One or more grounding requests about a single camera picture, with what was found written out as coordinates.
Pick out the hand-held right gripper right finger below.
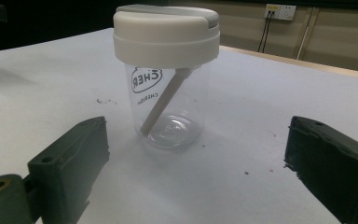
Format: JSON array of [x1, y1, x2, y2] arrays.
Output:
[[283, 115, 358, 224]]

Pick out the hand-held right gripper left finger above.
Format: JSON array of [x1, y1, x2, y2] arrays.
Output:
[[27, 116, 111, 224]]

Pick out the clear plastic cup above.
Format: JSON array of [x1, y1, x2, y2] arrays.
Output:
[[124, 60, 211, 150]]

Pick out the white table sheet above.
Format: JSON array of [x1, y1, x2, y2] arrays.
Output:
[[0, 27, 358, 224]]

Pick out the beige straw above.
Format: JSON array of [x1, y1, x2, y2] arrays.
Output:
[[140, 67, 196, 137]]

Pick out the black curtain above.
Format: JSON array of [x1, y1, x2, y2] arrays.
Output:
[[0, 0, 129, 54]]

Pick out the black power cable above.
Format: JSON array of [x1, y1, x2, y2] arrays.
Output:
[[257, 10, 275, 54]]

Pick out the white wall socket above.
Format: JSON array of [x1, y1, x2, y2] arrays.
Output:
[[263, 3, 297, 22]]

